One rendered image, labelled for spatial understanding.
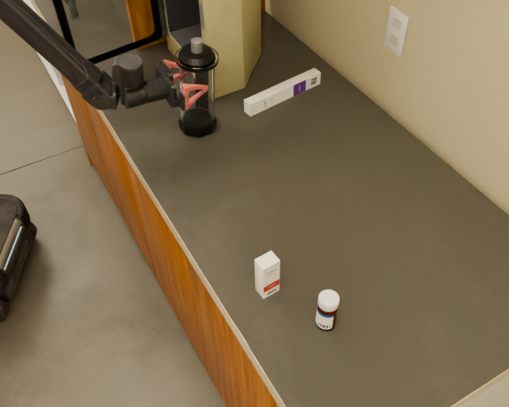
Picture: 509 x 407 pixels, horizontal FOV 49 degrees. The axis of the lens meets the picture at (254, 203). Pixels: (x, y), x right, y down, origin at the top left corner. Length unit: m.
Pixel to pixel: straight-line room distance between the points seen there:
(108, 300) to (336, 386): 1.45
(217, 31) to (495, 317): 0.98
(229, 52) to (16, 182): 1.66
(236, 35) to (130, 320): 1.23
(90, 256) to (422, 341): 1.70
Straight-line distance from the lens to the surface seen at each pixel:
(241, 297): 1.18
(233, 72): 1.65
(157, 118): 1.62
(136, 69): 1.34
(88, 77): 1.37
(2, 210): 2.52
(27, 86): 3.63
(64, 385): 2.24
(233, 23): 1.57
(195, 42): 1.40
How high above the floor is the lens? 1.93
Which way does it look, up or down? 47 degrees down
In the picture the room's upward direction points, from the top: 2 degrees counter-clockwise
